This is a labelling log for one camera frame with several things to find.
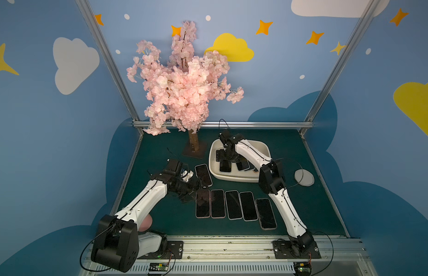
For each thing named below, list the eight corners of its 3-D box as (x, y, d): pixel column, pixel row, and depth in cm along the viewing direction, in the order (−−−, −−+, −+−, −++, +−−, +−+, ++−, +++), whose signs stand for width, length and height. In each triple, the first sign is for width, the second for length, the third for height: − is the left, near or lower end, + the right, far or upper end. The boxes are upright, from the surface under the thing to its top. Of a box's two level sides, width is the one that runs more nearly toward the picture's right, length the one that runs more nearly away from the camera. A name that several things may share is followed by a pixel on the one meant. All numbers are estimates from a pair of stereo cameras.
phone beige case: (259, 230, 83) (260, 229, 81) (255, 199, 92) (255, 198, 91) (276, 230, 83) (277, 229, 81) (270, 199, 92) (271, 198, 91)
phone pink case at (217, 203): (209, 218, 86) (209, 216, 84) (210, 191, 95) (210, 189, 93) (225, 218, 86) (225, 217, 84) (224, 191, 95) (224, 189, 94)
